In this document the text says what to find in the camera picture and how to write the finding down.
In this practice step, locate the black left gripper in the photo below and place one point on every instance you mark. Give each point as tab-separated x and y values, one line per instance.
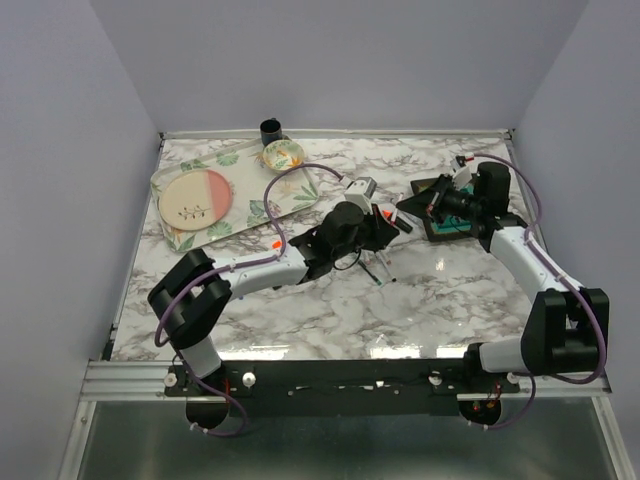
380	233

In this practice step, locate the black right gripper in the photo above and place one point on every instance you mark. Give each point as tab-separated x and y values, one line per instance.
430	202

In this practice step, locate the black orange highlighter body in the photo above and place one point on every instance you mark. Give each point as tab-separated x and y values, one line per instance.
401	224

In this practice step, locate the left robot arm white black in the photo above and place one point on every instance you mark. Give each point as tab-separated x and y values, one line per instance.
189	300

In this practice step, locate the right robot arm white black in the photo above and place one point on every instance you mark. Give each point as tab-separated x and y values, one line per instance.
565	335

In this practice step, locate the green fineliner pen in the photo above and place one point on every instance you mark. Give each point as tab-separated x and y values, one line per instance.
368	271

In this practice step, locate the pink cap white marker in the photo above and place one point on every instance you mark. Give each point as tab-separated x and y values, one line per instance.
386	266

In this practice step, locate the black teal square plate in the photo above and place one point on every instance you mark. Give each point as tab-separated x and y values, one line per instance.
453	228

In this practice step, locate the floral small bowl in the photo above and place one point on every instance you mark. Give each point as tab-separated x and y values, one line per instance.
282	155

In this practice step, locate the dark blue mug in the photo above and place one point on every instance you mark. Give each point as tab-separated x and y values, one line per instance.
270	131

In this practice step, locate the floral leaf pattern tray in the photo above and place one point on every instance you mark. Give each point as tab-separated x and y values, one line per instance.
242	166

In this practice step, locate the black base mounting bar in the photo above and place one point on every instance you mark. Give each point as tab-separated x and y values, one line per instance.
355	387

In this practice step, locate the pink cream round plate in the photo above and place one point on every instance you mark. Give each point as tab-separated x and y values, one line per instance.
195	200

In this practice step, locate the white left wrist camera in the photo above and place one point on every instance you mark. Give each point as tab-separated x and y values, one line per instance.
360	193

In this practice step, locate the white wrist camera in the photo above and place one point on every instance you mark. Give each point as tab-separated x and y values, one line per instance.
462	174
360	193

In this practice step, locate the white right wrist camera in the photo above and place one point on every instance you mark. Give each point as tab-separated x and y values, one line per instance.
462	174

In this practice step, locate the aluminium frame rail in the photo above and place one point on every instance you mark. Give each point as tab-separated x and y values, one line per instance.
115	381

